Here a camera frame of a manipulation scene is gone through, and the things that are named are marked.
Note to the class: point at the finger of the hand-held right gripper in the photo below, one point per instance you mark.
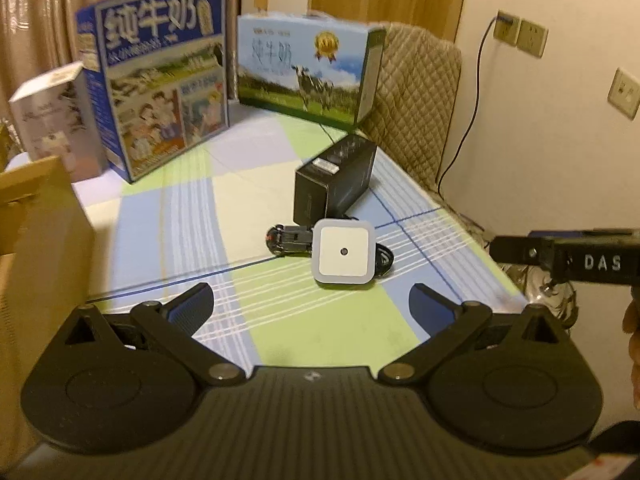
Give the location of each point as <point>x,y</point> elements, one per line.
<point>520,250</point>
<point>560,233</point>

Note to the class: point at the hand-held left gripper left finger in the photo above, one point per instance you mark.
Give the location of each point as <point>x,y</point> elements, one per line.
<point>192,306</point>

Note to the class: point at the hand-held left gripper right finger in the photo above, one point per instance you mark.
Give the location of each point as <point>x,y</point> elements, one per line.
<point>430,306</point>

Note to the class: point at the white square night light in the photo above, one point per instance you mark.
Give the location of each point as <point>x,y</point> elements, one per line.
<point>342,252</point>

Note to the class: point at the black toy car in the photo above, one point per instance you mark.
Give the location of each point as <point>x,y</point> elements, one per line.
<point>290,237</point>

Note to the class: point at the black product box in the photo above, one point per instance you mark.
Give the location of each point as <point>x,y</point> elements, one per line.
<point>340,180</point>

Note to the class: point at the cardboard box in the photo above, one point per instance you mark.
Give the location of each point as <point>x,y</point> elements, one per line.
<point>45,235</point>

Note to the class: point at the person's right hand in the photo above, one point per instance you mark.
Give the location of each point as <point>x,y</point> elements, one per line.
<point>632,317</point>

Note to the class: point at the shiny metal pot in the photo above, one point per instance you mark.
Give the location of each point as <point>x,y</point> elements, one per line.
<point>557,305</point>

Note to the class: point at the dark blue milk carton box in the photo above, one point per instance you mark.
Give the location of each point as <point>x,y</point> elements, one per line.
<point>150,85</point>

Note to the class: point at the white humidifier box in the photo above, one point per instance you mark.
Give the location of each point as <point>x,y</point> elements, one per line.
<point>45,110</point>

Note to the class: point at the light blue milk carton box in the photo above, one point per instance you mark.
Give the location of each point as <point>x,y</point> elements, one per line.
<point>290,60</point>

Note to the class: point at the beige wall switch plate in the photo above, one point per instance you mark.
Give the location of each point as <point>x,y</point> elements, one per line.
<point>625,92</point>

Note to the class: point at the beige wall socket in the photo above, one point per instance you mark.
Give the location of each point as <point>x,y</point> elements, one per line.
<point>532,37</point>

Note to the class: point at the wall socket with plug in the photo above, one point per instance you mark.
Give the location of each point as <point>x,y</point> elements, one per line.
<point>507,27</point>

